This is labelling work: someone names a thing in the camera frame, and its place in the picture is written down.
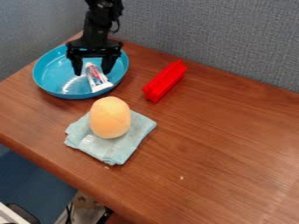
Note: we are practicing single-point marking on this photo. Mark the blue plastic plate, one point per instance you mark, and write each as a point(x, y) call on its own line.
point(54, 76)

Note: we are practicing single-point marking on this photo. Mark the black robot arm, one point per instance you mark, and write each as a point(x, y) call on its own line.
point(105, 11)

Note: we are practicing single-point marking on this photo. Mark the red plastic block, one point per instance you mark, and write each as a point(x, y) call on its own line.
point(162, 83)

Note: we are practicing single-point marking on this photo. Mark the orange egg-shaped sponge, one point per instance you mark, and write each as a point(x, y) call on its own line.
point(110, 117)

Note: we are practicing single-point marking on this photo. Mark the light blue folded cloth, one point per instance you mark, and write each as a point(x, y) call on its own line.
point(113, 151)

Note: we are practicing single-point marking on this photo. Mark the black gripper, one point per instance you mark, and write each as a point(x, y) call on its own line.
point(94, 45)

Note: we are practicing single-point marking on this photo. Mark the objects under table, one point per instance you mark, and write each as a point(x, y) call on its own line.
point(84, 210)

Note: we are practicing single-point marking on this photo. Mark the white toothpaste tube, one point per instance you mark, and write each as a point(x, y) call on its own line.
point(98, 80)

